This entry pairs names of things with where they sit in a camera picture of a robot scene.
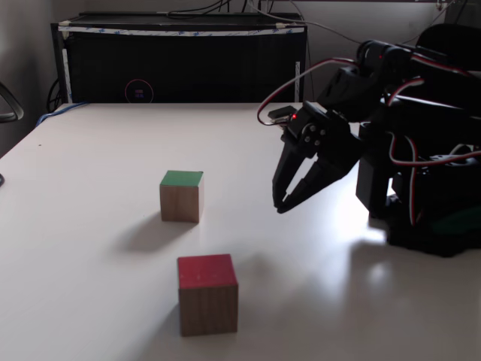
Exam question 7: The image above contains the black gripper camera mount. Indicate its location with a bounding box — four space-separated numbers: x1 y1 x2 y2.
267 106 297 126

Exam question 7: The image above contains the blue cable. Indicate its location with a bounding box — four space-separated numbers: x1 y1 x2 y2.
36 101 90 126

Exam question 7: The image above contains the red white black servo cable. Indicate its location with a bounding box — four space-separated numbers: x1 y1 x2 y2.
257 56 360 127
387 132 428 227

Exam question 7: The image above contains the green-topped wooden cube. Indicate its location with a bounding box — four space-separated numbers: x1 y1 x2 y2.
159 170 206 223

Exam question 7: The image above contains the black glass computer case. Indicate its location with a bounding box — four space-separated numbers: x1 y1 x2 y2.
50 12 310 105

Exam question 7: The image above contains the gray chair armrest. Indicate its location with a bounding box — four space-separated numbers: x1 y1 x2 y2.
0 80 24 124

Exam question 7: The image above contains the red-topped wooden cube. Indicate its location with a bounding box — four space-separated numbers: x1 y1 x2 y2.
177 253 240 338

